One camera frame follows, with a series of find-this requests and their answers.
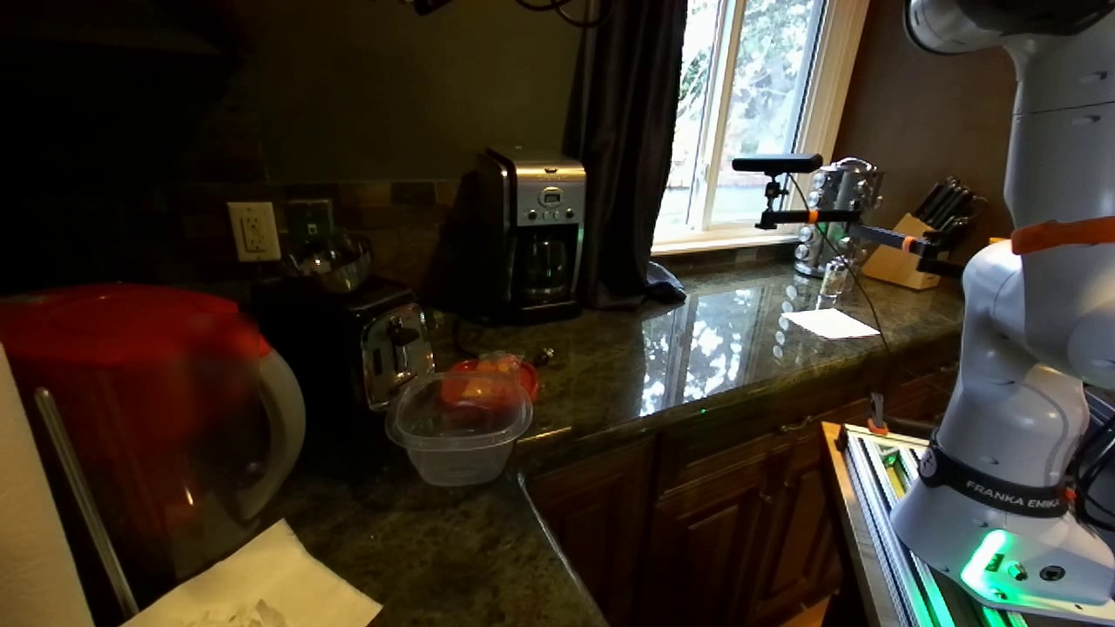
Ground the silver toaster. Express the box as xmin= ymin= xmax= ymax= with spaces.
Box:
xmin=246 ymin=233 xmax=430 ymax=442

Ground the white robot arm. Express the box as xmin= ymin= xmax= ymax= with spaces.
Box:
xmin=890 ymin=0 xmax=1115 ymax=625

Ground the white appliance edge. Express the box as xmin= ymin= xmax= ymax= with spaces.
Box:
xmin=0 ymin=347 xmax=92 ymax=627

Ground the dark wall switch plate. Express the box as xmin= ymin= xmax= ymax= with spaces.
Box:
xmin=286 ymin=198 xmax=334 ymax=251

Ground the clear plastic food container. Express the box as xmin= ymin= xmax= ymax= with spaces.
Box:
xmin=386 ymin=353 xmax=540 ymax=486

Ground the wooden knife block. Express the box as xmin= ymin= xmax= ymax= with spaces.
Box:
xmin=861 ymin=179 xmax=972 ymax=294

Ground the red water filter pitcher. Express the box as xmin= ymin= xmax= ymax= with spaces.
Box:
xmin=0 ymin=281 xmax=307 ymax=601

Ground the black silver coffee maker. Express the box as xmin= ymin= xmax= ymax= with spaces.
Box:
xmin=422 ymin=151 xmax=584 ymax=325

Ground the white wall outlet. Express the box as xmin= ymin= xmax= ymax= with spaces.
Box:
xmin=226 ymin=201 xmax=282 ymax=261

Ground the white framed window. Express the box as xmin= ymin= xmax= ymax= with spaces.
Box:
xmin=652 ymin=0 xmax=871 ymax=253

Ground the hanging black cable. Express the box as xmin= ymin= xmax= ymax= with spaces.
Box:
xmin=404 ymin=0 xmax=606 ymax=32

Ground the lower wooden cabinet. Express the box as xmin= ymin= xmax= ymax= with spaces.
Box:
xmin=524 ymin=360 xmax=954 ymax=627

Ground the white paper note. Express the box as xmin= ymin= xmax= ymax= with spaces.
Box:
xmin=792 ymin=309 xmax=874 ymax=341

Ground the white paper towel sheet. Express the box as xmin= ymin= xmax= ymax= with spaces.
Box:
xmin=121 ymin=519 xmax=380 ymax=627

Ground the dark window curtain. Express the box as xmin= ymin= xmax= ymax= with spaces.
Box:
xmin=563 ymin=0 xmax=687 ymax=309

